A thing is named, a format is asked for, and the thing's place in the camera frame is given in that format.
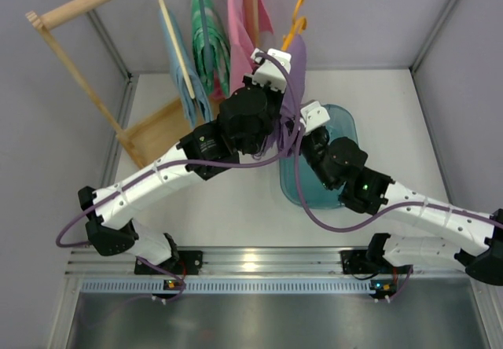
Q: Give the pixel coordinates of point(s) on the light blue trousers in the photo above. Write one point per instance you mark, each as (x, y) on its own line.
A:
(201, 104)

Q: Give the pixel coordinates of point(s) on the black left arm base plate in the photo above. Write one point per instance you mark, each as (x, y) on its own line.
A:
(189, 262)

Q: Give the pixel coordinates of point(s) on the orange plastic hanger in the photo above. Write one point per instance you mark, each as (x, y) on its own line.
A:
(299, 24)

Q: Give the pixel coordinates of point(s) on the light wooden hanger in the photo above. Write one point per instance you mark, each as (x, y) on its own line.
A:
(180, 64)

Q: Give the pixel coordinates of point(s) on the aluminium mounting rail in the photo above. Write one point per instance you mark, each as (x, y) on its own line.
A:
(221, 261)

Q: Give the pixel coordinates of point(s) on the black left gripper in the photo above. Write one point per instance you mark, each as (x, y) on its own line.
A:
(273, 100)

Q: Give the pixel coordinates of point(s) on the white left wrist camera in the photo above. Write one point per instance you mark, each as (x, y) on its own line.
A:
(267, 73)

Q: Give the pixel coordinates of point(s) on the teal plastic bin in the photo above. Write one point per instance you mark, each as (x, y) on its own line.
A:
(341, 124)

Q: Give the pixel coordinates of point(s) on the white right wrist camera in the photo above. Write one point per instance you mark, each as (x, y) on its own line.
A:
(312, 116)

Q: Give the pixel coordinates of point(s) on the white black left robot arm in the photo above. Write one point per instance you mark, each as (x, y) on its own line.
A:
(244, 121)

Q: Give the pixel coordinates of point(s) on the pink trousers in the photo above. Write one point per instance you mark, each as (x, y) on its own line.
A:
(241, 46)

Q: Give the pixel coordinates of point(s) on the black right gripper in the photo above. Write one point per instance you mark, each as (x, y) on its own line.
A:
(308, 138)

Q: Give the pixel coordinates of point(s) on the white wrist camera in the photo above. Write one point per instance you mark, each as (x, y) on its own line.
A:
(267, 73)
(312, 116)

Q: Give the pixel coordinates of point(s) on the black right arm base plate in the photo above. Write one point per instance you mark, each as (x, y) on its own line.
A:
(359, 264)

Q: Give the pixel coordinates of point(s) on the green patterned trousers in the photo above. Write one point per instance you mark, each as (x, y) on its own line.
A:
(211, 48)

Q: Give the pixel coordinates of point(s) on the white slotted cable duct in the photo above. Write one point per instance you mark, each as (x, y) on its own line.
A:
(227, 286)

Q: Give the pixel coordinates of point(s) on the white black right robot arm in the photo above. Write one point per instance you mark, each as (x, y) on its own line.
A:
(456, 238)

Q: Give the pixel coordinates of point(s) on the purple trousers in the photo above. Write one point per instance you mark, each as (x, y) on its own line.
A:
(291, 103)

